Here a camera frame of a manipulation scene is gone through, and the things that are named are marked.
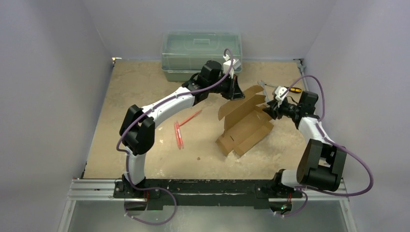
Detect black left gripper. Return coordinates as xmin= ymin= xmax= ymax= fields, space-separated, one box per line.
xmin=208 ymin=73 xmax=245 ymax=100

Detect brown cardboard box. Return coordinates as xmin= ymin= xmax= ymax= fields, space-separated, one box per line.
xmin=216 ymin=85 xmax=274 ymax=157

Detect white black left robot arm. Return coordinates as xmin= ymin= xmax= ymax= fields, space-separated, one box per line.
xmin=117 ymin=58 xmax=245 ymax=198

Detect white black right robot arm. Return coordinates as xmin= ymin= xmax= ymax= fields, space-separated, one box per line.
xmin=263 ymin=87 xmax=347 ymax=197

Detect silver open-end wrench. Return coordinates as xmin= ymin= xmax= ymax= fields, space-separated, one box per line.
xmin=257 ymin=80 xmax=269 ymax=103

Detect red pen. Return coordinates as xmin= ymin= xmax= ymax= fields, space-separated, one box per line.
xmin=178 ymin=110 xmax=202 ymax=126
xmin=176 ymin=122 xmax=184 ymax=149
xmin=174 ymin=122 xmax=181 ymax=149

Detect green clear-lid plastic toolbox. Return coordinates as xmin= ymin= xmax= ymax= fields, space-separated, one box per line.
xmin=161 ymin=31 xmax=242 ymax=82

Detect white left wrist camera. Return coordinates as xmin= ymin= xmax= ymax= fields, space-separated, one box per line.
xmin=222 ymin=55 xmax=241 ymax=78

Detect black yellow handled screwdriver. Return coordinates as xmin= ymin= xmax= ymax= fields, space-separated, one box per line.
xmin=265 ymin=84 xmax=302 ymax=94

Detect grey corner cable conduit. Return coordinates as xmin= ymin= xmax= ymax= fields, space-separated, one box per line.
xmin=294 ymin=58 xmax=336 ymax=179

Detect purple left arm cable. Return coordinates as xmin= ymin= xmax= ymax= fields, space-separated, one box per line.
xmin=115 ymin=48 xmax=235 ymax=193

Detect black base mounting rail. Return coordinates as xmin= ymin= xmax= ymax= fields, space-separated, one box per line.
xmin=113 ymin=178 xmax=303 ymax=211

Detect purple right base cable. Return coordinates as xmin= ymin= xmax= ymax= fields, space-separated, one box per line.
xmin=273 ymin=187 xmax=309 ymax=218

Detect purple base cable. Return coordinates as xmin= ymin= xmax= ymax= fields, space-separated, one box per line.
xmin=123 ymin=188 xmax=178 ymax=226
xmin=273 ymin=187 xmax=309 ymax=218

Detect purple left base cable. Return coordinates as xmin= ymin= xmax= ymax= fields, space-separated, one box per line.
xmin=123 ymin=188 xmax=178 ymax=226

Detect aluminium frame extrusion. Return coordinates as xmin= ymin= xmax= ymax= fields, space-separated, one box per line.
xmin=66 ymin=178 xmax=350 ymax=203

